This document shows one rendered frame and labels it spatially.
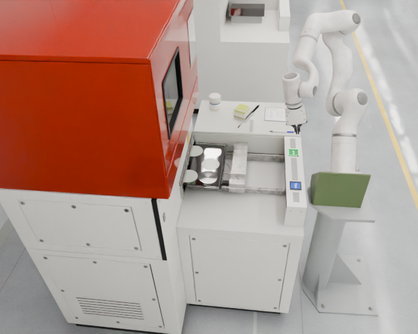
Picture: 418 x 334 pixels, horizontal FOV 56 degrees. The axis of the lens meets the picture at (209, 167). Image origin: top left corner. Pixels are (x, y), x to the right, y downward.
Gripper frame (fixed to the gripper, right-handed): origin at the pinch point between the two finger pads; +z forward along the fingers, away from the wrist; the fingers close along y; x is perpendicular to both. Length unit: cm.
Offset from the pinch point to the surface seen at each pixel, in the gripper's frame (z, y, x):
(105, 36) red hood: -83, -55, -51
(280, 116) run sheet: 13.0, -9.9, 33.1
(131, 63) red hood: -79, -43, -65
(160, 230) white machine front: -4, -60, -66
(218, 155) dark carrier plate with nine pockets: 12.6, -45.2, 1.9
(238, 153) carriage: 16.7, -34.7, 6.9
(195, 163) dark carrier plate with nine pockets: 10, -57, -6
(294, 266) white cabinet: 54, -9, -46
